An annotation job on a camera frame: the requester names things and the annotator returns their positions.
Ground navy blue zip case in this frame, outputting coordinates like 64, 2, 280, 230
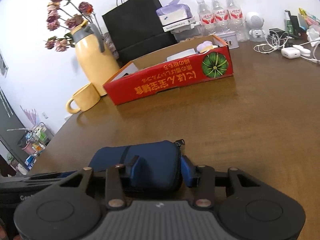
87, 140, 184, 200

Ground clear pack cotton pads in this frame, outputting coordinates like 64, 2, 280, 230
167, 48, 197, 62

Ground storage trolley with items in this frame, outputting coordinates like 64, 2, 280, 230
7, 122, 54, 171

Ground yellow ceramic mug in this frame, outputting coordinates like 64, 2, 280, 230
66, 83, 101, 114

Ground red cardboard box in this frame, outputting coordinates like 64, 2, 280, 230
104, 35, 233, 105

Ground yellow thermos jug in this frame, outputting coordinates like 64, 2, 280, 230
71, 20, 120, 96

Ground silver tin box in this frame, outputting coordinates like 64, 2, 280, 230
215, 30, 239, 49

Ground clear plastic container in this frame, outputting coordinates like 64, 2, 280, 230
171, 25, 204, 42

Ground middle water bottle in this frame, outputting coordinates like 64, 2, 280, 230
211, 0, 229, 33

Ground water bottle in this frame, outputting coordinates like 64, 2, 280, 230
197, 0, 215, 36
211, 0, 229, 33
226, 0, 248, 42

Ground white flat box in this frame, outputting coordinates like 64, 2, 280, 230
163, 17, 196, 33

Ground left water bottle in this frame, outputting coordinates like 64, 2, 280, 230
197, 0, 215, 36

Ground white round earbud case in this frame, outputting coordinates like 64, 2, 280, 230
293, 44, 311, 57

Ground right water bottle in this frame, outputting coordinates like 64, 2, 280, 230
226, 0, 248, 42

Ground black paper shopping bag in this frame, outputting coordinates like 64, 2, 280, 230
103, 0, 177, 65

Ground black power adapter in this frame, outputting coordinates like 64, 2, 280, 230
269, 28, 288, 39

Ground small white robot figure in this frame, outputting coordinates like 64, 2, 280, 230
245, 15, 265, 42

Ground purple tissue pack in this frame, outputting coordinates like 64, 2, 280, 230
156, 0, 193, 26

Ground green black bottle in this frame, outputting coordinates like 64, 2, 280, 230
284, 10, 301, 36

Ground dried pink flower bouquet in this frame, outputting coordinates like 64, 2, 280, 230
45, 0, 94, 52

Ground colourful snack packet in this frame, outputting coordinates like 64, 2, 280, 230
298, 8, 319, 30

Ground white charging cable bundle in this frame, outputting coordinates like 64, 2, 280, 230
253, 33, 288, 55

